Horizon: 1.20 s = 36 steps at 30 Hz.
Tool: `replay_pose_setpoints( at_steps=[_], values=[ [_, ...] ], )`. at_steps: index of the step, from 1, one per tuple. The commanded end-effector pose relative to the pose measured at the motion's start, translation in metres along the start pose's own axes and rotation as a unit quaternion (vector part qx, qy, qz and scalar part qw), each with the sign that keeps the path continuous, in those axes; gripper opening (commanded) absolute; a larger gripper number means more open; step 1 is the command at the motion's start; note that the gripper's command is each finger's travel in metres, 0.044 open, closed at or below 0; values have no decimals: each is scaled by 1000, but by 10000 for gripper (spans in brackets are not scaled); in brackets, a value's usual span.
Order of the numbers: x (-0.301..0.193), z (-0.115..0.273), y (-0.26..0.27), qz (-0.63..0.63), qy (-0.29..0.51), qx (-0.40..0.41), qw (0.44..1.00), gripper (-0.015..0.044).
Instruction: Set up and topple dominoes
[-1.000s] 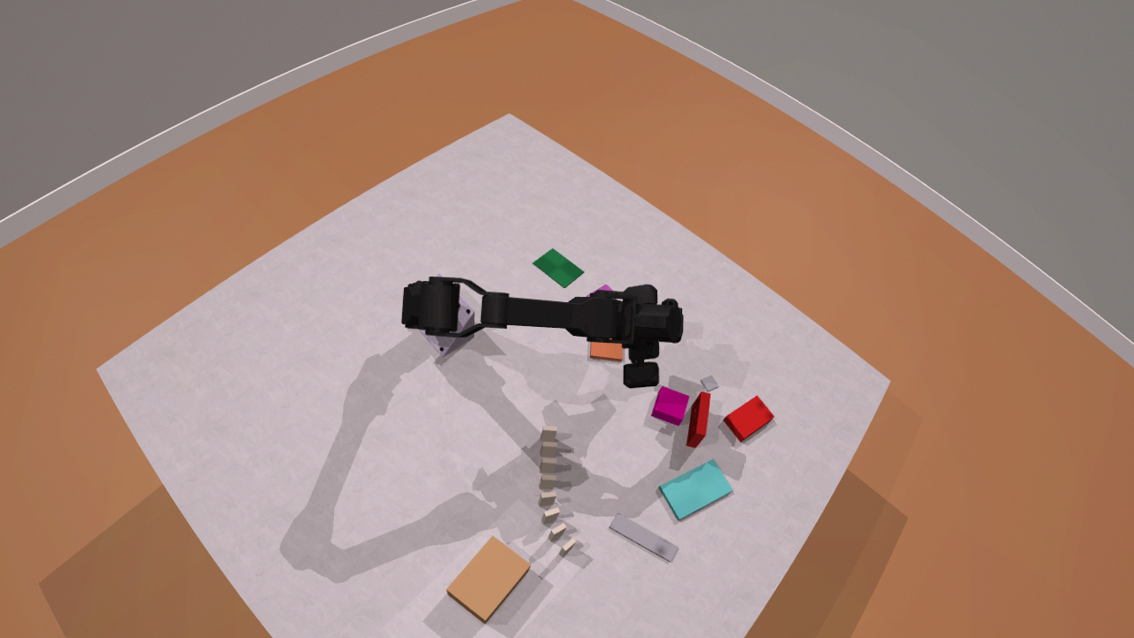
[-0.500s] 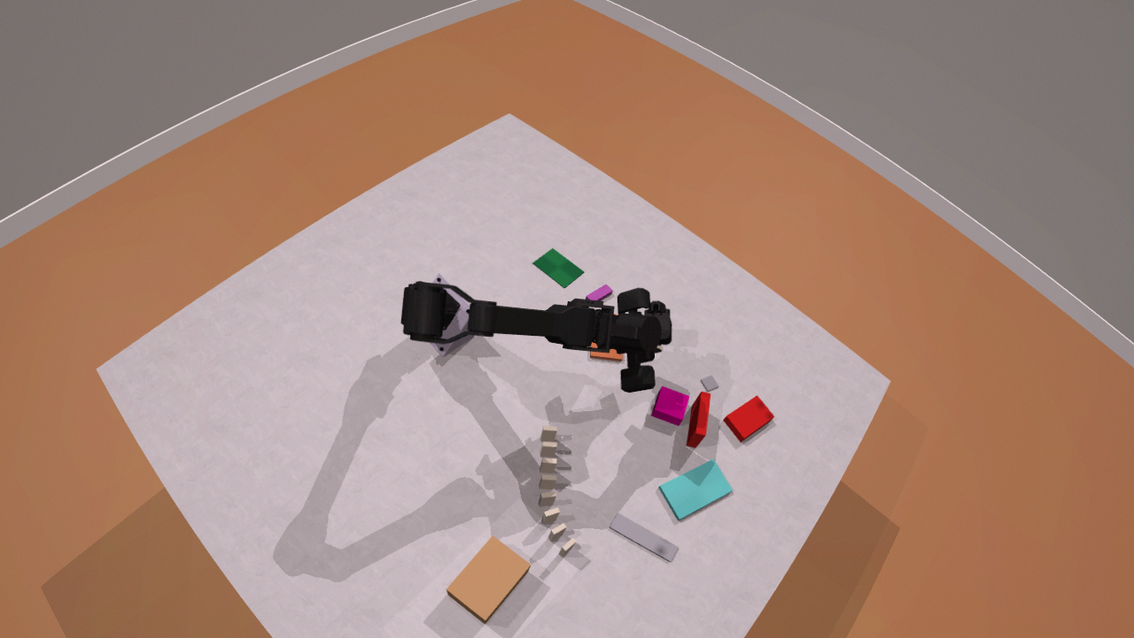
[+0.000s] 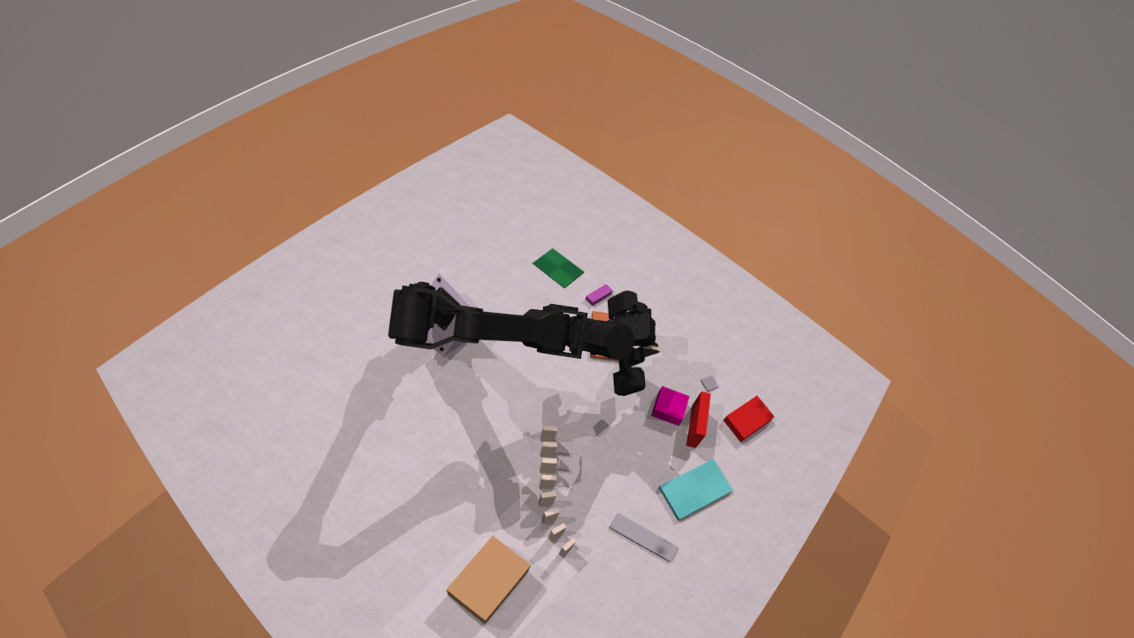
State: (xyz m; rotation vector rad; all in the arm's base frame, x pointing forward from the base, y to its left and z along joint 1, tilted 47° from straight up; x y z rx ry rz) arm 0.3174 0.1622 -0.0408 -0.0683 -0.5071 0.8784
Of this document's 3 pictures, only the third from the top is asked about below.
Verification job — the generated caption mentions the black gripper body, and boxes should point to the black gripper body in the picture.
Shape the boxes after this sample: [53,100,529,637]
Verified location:
[607,291,646,395]

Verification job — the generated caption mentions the purple rectangular block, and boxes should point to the purple rectangular block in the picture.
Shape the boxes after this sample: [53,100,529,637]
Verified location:
[586,284,613,306]

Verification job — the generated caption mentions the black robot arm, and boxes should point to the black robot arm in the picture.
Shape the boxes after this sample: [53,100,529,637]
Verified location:
[388,282,655,360]

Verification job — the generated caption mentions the teal flat rectangular block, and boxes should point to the teal flat rectangular block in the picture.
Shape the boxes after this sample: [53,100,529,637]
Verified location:
[659,459,733,520]

